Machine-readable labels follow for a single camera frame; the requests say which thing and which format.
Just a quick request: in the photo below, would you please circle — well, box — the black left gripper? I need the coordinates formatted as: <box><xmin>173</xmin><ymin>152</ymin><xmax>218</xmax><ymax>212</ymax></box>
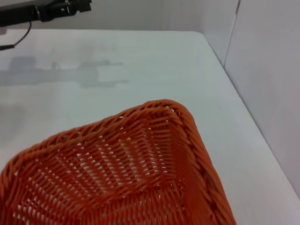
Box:
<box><xmin>34</xmin><ymin>0</ymin><xmax>92</xmax><ymax>23</ymax></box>

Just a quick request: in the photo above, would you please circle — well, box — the orange woven plastic basket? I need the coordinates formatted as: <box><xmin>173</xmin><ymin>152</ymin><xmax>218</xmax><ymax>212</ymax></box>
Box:
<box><xmin>0</xmin><ymin>98</ymin><xmax>238</xmax><ymax>225</ymax></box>

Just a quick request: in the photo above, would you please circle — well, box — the thin black cable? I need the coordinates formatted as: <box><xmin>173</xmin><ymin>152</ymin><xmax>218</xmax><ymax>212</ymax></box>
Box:
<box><xmin>0</xmin><ymin>21</ymin><xmax>33</xmax><ymax>51</ymax></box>

